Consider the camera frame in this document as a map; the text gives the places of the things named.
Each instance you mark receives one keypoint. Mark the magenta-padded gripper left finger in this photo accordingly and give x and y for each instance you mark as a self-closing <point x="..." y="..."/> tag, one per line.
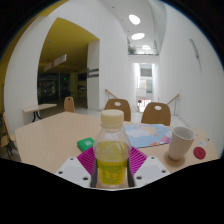
<point x="71" y="170"/>

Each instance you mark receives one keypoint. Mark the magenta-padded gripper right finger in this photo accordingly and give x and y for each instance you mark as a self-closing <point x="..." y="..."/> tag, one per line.
<point x="151" y="170"/>

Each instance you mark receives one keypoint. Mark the clear bottle with yellow drink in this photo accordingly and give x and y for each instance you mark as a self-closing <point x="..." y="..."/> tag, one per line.
<point x="112" y="156"/>

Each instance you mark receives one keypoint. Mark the small green box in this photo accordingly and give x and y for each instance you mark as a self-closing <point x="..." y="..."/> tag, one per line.
<point x="85" y="144"/>

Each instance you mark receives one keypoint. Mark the colourful printed mouse pad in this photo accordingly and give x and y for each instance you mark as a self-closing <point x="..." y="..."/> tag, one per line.
<point x="146" y="135"/>

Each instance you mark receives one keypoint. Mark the white mug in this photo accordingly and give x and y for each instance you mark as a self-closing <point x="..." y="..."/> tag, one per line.
<point x="179" y="145"/>

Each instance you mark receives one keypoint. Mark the flat round red coaster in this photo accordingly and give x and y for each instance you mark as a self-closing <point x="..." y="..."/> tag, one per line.
<point x="199" y="153"/>

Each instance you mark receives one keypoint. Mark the wooden chair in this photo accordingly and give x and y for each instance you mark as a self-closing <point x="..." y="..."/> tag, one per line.
<point x="69" y="105"/>
<point x="7" y="135"/>
<point x="156" y="116"/>
<point x="123" y="111"/>

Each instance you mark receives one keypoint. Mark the wooden stair handrail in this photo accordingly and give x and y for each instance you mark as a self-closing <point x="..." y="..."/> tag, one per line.
<point x="110" y="94"/>
<point x="174" y="99"/>

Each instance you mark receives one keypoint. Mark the dark pillar sign panel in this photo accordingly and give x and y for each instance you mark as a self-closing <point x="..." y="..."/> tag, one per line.
<point x="93" y="72"/>

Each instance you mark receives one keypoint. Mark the hanging white sign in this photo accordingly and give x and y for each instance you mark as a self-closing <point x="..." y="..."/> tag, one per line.
<point x="56" y="62"/>

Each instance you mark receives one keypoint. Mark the green balcony plant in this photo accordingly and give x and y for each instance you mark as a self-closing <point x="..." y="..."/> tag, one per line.
<point x="132" y="50"/>

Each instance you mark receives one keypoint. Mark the group of oval ceiling lights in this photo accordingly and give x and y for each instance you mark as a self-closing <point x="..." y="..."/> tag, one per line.
<point x="137" y="36"/>

